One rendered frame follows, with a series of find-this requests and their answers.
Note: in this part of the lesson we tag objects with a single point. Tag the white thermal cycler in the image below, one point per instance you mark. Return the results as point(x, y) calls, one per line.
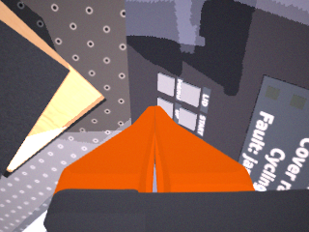
point(234, 73)

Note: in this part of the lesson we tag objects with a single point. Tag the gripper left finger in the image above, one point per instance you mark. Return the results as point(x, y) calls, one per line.
point(125, 161)

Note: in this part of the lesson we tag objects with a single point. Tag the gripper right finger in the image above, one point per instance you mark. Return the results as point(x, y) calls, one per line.
point(186, 163)

